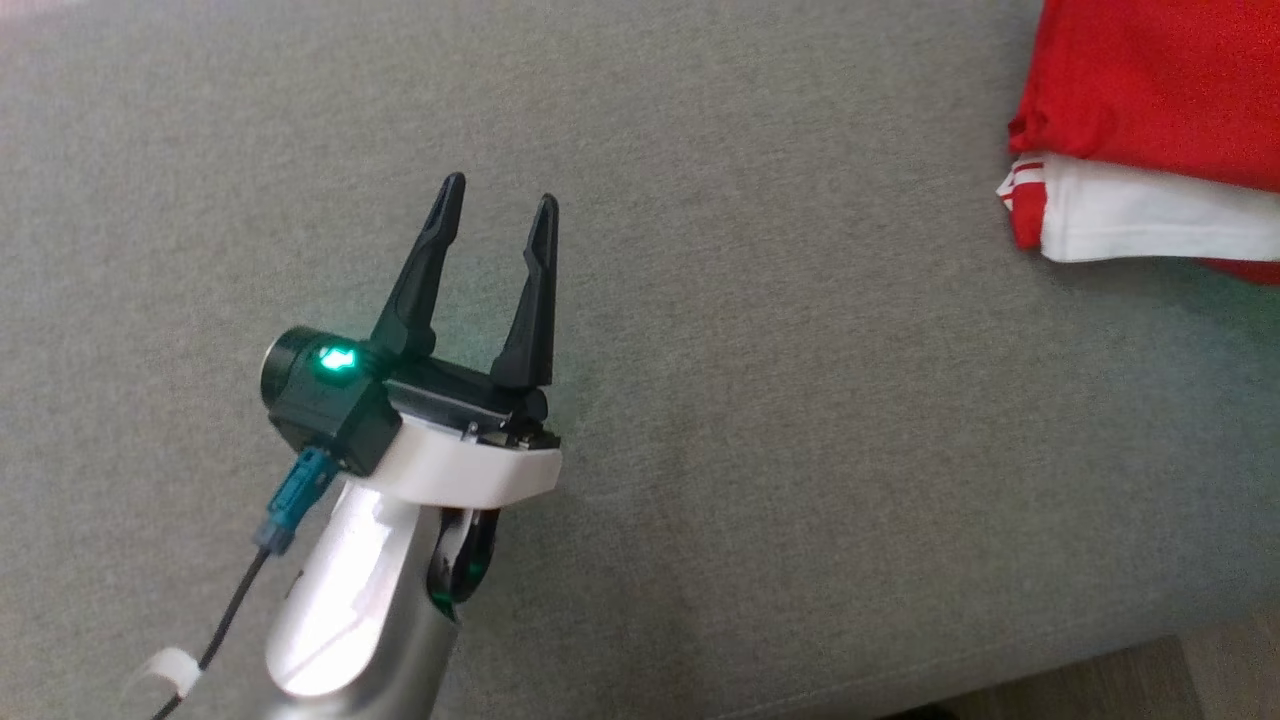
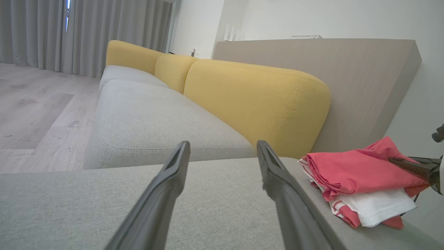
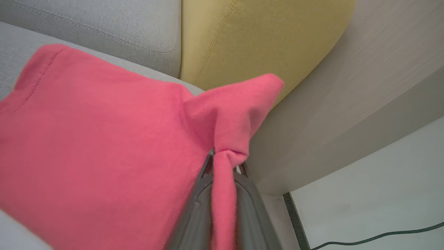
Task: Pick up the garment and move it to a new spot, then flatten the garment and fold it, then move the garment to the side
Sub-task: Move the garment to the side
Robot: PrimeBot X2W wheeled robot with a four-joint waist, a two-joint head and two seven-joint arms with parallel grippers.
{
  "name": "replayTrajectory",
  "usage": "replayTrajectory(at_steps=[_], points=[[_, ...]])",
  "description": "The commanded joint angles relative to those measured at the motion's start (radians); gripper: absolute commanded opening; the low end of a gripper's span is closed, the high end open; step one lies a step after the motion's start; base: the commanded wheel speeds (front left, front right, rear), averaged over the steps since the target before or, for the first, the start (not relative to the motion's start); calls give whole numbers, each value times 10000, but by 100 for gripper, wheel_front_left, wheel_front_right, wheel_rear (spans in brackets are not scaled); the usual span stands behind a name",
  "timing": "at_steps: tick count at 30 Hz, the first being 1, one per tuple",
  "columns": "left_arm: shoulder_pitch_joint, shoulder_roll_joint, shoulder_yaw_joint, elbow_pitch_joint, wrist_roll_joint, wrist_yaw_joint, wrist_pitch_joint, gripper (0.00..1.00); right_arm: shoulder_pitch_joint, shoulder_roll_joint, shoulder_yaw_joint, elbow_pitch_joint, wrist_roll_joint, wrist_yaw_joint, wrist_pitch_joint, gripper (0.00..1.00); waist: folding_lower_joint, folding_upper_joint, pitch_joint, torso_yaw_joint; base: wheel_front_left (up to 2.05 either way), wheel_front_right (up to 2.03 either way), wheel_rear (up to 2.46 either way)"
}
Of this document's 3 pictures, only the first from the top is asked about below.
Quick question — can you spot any black cable with teal plug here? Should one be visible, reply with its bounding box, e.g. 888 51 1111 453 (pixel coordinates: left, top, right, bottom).
150 447 342 720

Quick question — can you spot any red white basketball jersey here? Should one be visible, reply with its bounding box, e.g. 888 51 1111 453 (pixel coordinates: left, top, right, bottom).
996 0 1280 287

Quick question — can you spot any grey sofa seat cushion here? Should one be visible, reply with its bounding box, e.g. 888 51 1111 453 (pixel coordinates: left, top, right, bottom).
0 0 1280 720

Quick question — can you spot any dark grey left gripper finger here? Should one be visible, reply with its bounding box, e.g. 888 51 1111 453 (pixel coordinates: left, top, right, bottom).
370 172 467 362
489 194 560 392

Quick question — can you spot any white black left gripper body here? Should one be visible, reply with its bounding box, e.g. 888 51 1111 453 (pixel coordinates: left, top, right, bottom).
362 356 564 511

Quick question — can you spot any white cable strap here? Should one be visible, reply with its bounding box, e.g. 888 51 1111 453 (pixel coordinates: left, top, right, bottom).
124 647 203 701

